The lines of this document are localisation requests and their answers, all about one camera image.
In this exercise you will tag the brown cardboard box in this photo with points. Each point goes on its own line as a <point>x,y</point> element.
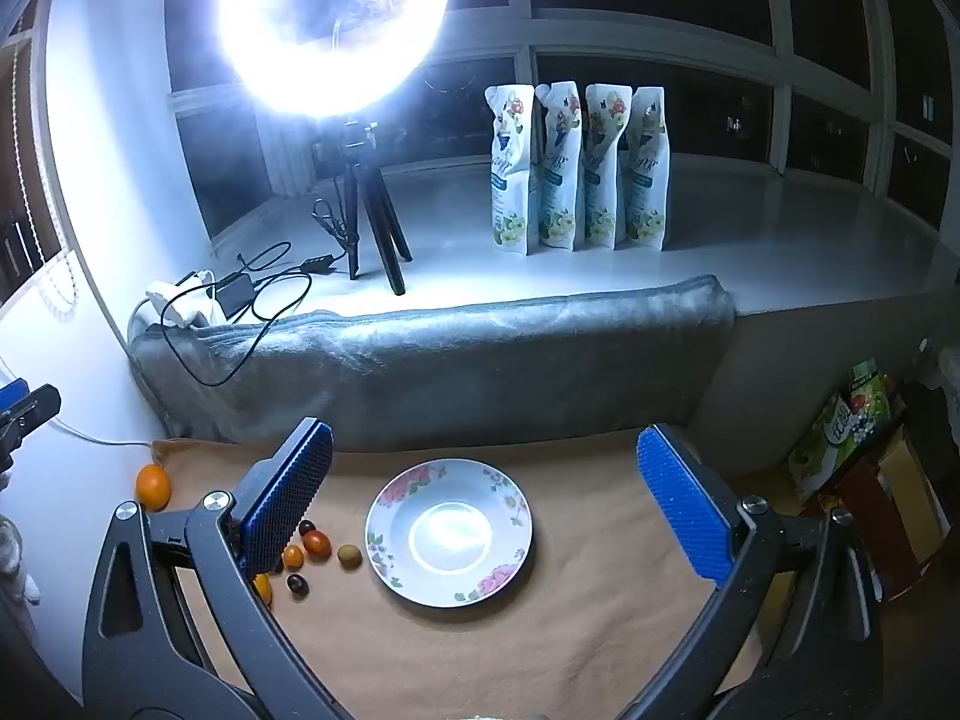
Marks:
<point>892,510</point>

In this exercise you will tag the black power adapter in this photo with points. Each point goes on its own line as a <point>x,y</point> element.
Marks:
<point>238,292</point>

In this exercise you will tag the orange cherry tomato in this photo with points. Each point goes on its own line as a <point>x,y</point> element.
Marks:
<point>293,556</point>

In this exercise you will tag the white floral plate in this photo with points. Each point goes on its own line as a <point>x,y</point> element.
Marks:
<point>450,532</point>

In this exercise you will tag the white window frame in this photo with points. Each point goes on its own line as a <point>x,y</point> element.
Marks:
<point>652,31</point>

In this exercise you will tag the red cherry tomato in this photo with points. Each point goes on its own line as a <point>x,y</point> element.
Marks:
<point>317,544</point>

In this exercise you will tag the green kiwi berry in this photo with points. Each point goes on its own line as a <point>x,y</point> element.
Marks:
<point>349,556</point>

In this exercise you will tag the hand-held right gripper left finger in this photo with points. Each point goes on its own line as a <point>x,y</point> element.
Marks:
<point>294,495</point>

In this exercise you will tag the white power strip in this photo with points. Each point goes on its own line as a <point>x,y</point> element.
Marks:
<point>176,300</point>

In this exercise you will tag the beige cloth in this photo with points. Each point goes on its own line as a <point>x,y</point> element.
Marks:
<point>465,652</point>

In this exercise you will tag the yellow cherry tomato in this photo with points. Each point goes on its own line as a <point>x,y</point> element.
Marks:
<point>264,589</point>

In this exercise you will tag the person's left hand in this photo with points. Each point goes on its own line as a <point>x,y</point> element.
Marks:
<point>11,551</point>

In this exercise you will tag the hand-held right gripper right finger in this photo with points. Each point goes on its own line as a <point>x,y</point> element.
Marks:
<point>682,510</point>

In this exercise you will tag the black tripod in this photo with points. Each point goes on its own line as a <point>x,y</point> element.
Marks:
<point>375,217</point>

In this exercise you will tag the green printed carton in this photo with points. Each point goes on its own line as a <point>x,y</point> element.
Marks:
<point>840,427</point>

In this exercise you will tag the white dotted strip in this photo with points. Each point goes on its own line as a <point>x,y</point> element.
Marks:
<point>58,240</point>

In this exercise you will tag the orange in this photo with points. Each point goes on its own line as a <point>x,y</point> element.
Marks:
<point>154,487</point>

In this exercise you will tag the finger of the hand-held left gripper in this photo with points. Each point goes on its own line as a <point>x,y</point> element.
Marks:
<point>11,392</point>
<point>34,409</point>

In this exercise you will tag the white floral refill pouch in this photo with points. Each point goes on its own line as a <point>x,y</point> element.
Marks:
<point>606,180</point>
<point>649,180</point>
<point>561,180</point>
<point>514,180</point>

